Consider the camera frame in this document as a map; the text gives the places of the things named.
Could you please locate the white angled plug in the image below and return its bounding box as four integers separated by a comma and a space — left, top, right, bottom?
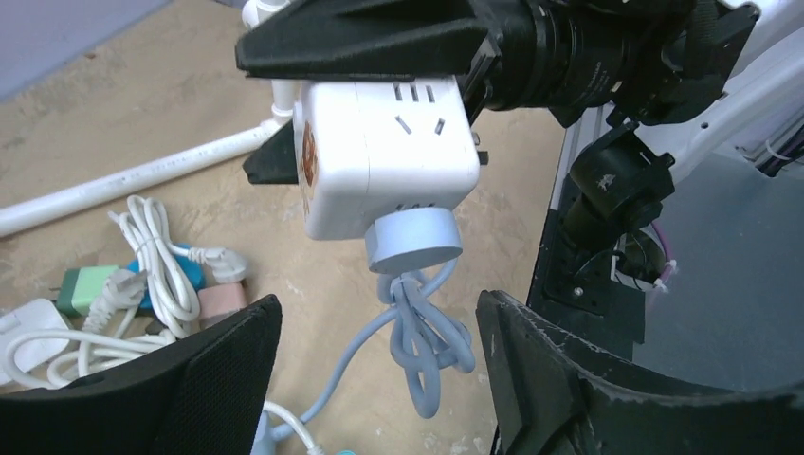
187, 247, 249, 284

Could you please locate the pink plug adapter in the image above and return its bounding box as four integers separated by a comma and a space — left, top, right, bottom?
198, 282, 247, 330

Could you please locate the white plug adapter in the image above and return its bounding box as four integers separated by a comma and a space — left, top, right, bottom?
0, 298, 73, 388

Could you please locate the light blue round plug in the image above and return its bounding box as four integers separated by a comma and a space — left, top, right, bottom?
364, 207, 463, 276

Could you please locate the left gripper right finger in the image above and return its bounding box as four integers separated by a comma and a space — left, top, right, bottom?
476, 290, 803, 454

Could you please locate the light blue cord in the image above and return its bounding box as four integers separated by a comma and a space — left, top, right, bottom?
269, 257, 479, 444

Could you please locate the white cord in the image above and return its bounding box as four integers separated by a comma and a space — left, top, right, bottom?
3, 194, 328, 455

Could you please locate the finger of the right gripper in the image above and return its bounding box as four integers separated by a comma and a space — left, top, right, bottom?
242, 122, 299, 185

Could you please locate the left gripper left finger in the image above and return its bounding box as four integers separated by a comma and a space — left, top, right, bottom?
1, 295, 283, 454

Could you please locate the white PVC pipe frame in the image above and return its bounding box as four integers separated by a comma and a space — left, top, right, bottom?
1, 1, 290, 237

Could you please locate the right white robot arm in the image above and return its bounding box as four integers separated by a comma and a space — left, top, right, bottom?
235, 1, 803, 160

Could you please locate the white cube socket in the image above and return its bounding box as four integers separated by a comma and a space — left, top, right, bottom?
292, 77, 481, 241

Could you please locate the green plug adapter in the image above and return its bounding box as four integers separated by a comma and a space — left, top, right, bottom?
54, 265, 119, 318

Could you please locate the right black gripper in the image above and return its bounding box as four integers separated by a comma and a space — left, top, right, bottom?
234, 0, 537, 122

